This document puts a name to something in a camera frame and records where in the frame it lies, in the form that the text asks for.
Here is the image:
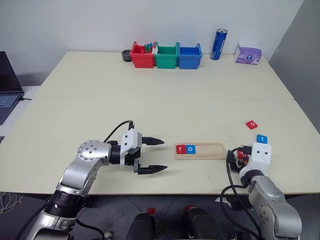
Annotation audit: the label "white tangled cables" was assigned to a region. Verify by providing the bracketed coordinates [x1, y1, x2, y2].
[0, 191, 25, 215]

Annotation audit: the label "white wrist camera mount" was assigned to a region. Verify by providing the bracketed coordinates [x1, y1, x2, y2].
[119, 128, 143, 168]
[238, 142, 273, 178]

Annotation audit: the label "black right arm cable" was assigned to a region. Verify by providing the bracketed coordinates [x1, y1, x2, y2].
[219, 144, 262, 240]

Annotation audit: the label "dark laptop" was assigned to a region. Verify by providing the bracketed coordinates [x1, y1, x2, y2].
[0, 51, 25, 126]

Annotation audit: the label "white paper scrap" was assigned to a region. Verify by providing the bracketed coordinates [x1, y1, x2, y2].
[214, 196, 232, 207]

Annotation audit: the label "dark grey round cup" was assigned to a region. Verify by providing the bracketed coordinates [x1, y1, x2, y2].
[121, 49, 133, 63]

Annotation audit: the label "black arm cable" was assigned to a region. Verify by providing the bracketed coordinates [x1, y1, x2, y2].
[219, 144, 262, 240]
[102, 120, 136, 144]

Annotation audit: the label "green plastic bin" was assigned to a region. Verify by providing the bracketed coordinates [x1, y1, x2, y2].
[153, 42, 180, 69]

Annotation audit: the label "purple tissue box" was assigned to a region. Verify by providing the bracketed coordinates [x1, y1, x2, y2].
[234, 41, 263, 66]

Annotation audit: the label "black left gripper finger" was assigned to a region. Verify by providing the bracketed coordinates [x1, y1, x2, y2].
[133, 159, 168, 175]
[142, 136, 166, 147]

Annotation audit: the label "dark rounded shape, red tag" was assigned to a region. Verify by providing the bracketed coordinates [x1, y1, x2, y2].
[124, 207, 158, 240]
[184, 205, 226, 240]

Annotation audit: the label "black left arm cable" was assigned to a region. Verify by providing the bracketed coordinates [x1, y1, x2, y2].
[102, 120, 136, 144]

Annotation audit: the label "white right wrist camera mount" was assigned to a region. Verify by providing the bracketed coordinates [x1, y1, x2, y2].
[238, 142, 273, 178]

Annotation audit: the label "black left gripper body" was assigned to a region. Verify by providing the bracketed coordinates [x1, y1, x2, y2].
[124, 147, 142, 167]

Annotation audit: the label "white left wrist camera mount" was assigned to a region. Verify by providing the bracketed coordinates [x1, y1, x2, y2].
[119, 128, 143, 168]

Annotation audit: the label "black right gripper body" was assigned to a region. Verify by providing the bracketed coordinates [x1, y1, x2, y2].
[229, 155, 247, 173]

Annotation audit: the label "wooden letter tray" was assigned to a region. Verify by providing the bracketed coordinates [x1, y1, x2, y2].
[174, 142, 227, 160]

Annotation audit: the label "red plastic bin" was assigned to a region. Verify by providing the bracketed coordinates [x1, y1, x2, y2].
[129, 41, 156, 69]

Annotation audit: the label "blue letter block t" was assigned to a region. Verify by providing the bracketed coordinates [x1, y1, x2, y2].
[255, 134, 269, 145]

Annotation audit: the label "blue plastic bin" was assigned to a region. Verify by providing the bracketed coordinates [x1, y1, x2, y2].
[177, 42, 203, 70]

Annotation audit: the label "blue drink can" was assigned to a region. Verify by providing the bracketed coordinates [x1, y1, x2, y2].
[209, 28, 228, 61]

